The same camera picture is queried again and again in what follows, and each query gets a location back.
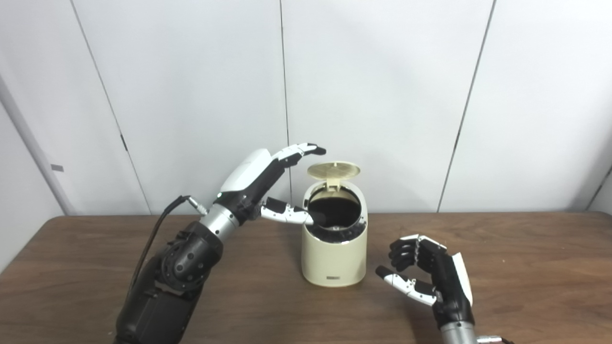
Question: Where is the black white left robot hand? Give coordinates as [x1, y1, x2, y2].
[215, 142, 327, 226]

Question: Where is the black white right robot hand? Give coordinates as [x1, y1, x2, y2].
[375, 234, 475, 330]

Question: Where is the cream round bin lid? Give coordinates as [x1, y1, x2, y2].
[306, 161, 361, 193]

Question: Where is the cream-colored round bin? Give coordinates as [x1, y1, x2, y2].
[301, 179, 369, 288]

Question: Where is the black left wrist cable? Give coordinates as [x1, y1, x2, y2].
[128, 195, 209, 298]

